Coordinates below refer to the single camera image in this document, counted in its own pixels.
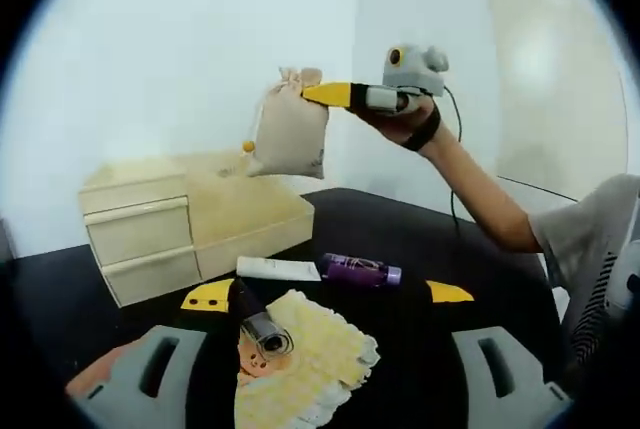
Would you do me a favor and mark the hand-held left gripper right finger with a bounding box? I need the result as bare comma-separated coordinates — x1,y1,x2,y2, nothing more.
394,278,574,429

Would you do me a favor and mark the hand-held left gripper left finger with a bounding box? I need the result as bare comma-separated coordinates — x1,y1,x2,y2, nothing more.
67,277,244,429

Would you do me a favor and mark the beige drawstring pouch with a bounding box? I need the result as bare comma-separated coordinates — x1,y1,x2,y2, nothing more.
241,66,331,181

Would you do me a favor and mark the cream plastic drawer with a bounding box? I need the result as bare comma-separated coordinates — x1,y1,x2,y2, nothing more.
99,246,204,308
82,196,194,253

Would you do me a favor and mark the cream desktop drawer organizer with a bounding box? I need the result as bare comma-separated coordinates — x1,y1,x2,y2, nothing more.
77,148,315,309

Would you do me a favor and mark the purple cosmetic bottle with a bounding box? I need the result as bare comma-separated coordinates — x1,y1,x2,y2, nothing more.
319,252,403,292

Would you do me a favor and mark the white cosmetic tube bottle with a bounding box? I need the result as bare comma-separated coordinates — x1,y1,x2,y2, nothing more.
236,255,323,282

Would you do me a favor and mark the person's left hand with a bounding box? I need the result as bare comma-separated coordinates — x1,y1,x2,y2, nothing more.
65,341,151,399

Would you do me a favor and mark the person's right hand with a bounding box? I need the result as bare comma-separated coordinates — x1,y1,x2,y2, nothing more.
357,93,442,153

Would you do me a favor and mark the cream door panel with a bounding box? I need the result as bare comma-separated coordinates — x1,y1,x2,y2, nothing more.
479,0,630,196

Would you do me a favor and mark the black table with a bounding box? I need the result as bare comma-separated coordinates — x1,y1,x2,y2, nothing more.
0,187,566,429

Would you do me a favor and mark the white chest-worn device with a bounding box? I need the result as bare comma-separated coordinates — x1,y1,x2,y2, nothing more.
569,228,640,368

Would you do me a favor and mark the person in grey shirt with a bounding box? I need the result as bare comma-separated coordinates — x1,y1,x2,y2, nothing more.
529,172,640,310

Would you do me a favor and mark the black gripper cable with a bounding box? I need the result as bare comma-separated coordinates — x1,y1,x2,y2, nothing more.
442,83,462,233

